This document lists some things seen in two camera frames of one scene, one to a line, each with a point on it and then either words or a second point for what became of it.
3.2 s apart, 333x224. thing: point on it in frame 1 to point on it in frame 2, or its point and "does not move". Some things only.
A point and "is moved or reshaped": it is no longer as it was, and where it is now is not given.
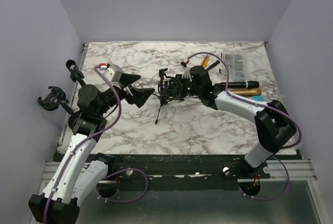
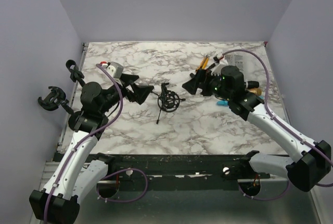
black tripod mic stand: x=169 y=88 is moved or reshaped
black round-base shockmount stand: x=56 y=98 does not move
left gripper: x=139 y=95 does not move
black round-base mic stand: x=86 y=90 does not move
